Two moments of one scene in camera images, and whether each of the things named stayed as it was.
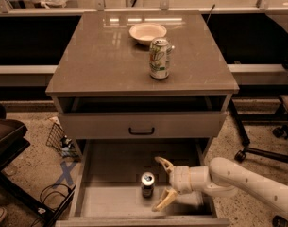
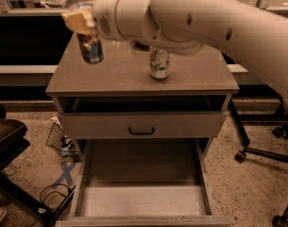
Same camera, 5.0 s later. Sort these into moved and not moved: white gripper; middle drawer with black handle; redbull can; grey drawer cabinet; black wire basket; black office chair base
Moved: redbull can; white gripper
Not moved: middle drawer with black handle; black wire basket; grey drawer cabinet; black office chair base
